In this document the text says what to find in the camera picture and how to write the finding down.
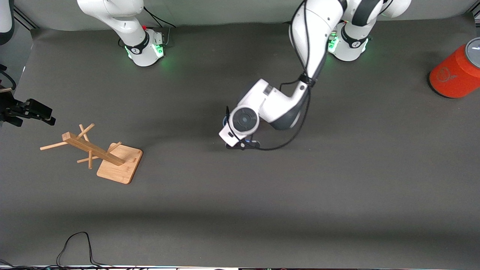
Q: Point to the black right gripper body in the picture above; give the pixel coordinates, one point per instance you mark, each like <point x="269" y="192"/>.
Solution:
<point x="11" y="106"/>

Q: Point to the dark grey table mat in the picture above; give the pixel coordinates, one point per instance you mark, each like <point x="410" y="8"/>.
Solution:
<point x="240" y="195"/>

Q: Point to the orange cylindrical can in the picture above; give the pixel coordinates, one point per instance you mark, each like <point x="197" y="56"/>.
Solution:
<point x="455" y="75"/>

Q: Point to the light blue cup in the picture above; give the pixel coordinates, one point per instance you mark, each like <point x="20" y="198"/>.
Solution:
<point x="225" y="122"/>

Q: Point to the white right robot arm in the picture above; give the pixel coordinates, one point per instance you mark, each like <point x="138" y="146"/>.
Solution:
<point x="127" y="30"/>

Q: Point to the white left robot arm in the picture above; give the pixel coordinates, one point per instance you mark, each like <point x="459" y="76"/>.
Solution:
<point x="311" y="30"/>

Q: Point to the wooden mug tree stand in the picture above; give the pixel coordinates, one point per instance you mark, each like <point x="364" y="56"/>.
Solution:
<point x="120" y="168"/>

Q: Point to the aluminium frame rail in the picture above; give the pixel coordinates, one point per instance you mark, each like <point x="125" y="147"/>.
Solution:
<point x="477" y="15"/>
<point x="26" y="21"/>

